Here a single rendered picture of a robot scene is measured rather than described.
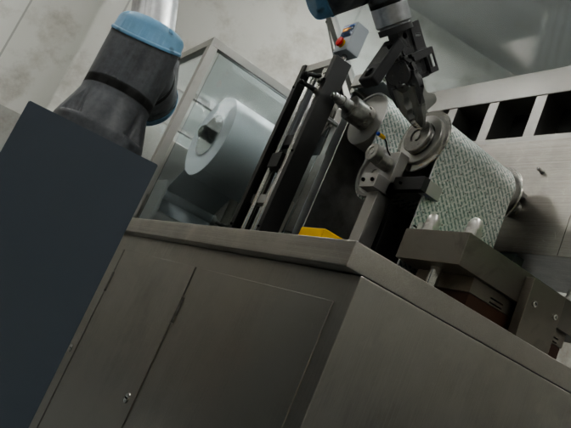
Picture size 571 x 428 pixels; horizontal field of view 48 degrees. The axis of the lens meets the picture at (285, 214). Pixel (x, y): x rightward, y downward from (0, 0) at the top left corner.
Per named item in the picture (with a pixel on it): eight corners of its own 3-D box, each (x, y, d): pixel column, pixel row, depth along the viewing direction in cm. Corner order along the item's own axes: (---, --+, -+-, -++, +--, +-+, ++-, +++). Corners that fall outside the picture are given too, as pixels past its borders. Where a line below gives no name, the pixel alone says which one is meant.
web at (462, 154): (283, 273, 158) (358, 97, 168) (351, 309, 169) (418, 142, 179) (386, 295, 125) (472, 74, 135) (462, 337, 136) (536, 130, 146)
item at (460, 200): (404, 239, 127) (436, 158, 131) (477, 285, 138) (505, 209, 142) (406, 239, 127) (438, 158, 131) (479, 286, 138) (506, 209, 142)
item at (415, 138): (397, 145, 140) (417, 116, 139) (404, 149, 140) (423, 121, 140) (415, 155, 133) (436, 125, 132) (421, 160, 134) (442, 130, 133)
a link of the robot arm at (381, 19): (387, 5, 125) (361, 15, 132) (394, 28, 126) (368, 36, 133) (414, -4, 128) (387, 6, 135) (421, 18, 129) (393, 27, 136)
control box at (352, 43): (328, 49, 194) (340, 22, 196) (343, 62, 197) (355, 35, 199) (342, 45, 188) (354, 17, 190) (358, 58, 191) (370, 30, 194)
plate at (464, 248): (394, 256, 121) (406, 228, 122) (519, 332, 140) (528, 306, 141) (458, 264, 107) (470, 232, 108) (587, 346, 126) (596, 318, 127)
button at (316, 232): (295, 239, 106) (301, 226, 107) (326, 256, 109) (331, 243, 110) (319, 241, 100) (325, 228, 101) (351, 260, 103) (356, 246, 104)
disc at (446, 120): (387, 172, 141) (409, 115, 145) (389, 173, 142) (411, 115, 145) (436, 169, 129) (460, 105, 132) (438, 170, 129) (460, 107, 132)
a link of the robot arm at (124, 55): (79, 61, 98) (118, -11, 101) (93, 92, 111) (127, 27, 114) (151, 94, 99) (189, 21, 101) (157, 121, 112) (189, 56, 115)
